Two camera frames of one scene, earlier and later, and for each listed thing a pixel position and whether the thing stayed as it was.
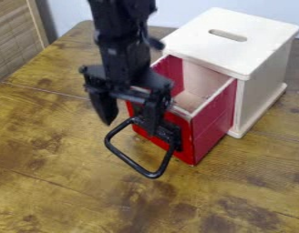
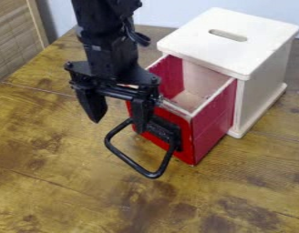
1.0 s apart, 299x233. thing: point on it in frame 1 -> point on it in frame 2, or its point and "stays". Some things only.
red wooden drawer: [198, 105] stays
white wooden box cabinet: [241, 47] stays
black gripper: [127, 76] -> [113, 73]
